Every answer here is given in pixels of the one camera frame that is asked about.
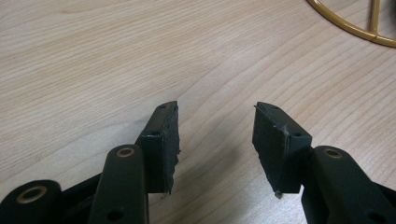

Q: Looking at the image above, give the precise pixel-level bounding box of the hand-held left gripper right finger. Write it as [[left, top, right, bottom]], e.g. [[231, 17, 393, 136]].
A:
[[251, 101, 396, 224]]

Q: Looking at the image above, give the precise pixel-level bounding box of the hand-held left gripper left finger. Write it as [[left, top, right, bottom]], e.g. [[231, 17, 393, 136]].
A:
[[87, 100, 181, 224]]

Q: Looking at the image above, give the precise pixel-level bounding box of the gold wire rack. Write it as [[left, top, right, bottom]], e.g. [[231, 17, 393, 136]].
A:
[[305, 0, 396, 49]]

